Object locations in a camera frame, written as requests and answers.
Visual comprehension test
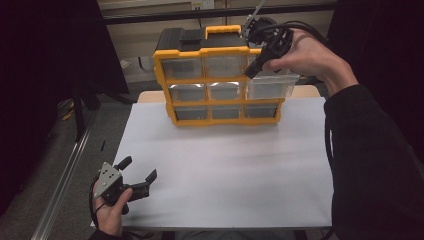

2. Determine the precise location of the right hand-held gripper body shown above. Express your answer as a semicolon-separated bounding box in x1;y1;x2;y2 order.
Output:
239;0;296;60

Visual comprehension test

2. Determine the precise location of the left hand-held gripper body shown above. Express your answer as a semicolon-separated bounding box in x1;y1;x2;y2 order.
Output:
93;161;151;215

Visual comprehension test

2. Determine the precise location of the clear plastic drawer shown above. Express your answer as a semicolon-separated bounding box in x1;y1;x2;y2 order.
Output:
246;55;301;101

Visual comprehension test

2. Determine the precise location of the yellow and black organizer cabinet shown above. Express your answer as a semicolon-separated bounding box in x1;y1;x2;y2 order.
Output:
152;23;294;127

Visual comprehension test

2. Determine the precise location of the person's right hand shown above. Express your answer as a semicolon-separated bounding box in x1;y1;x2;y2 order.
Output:
263;28;360;98

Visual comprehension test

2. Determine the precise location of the person's left hand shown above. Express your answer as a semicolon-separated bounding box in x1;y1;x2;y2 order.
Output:
94;187;134;237

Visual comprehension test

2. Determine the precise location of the black stand leg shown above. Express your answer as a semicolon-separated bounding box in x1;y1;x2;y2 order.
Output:
70;92;102;143

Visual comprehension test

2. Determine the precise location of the white board sheet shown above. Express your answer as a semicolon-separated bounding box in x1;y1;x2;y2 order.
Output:
90;96;335;231

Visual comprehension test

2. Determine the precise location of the light wooden table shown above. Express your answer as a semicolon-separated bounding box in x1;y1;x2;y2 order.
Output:
137;84;322;104

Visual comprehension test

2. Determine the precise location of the set of clear organizer drawers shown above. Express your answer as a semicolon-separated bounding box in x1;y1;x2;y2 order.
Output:
159;55;280;121

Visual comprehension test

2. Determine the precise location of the black desk edge bar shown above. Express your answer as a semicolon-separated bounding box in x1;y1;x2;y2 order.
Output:
100;2;338;26

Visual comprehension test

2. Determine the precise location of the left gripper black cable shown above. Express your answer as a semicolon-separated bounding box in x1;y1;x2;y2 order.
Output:
88;178;108;231

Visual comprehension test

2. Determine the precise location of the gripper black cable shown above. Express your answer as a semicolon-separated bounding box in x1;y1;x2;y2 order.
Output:
276;20;337;240
88;178;108;231

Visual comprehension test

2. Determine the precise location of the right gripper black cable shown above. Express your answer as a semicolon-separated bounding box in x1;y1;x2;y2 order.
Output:
276;20;337;240

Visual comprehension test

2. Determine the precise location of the aluminium rail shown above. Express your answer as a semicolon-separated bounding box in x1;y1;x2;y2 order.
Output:
30;111;98;240

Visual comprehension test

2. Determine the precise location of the yellow floor cable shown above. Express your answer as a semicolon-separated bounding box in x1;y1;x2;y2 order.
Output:
60;99;76;122

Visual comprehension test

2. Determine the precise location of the white wall outlet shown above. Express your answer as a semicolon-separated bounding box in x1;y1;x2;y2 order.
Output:
191;0;216;11

